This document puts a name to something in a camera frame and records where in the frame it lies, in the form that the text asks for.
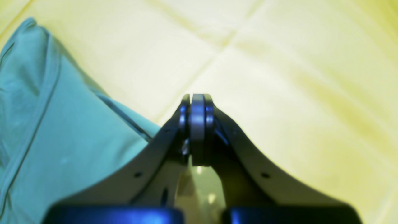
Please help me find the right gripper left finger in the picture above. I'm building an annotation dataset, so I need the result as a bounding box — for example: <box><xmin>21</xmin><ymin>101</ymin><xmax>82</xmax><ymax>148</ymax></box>
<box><xmin>59</xmin><ymin>94</ymin><xmax>190</xmax><ymax>206</ymax></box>

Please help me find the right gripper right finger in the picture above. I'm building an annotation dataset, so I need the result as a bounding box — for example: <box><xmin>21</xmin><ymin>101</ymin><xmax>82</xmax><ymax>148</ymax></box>
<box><xmin>204</xmin><ymin>94</ymin><xmax>345</xmax><ymax>207</ymax></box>

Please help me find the green T-shirt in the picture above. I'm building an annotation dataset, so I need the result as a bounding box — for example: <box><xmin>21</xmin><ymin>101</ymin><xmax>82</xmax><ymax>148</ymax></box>
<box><xmin>0</xmin><ymin>17</ymin><xmax>160</xmax><ymax>224</ymax></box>

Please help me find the yellow table cloth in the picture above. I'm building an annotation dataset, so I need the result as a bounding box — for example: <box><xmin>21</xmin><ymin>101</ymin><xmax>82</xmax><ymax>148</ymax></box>
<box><xmin>1</xmin><ymin>0</ymin><xmax>397</xmax><ymax>224</ymax></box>

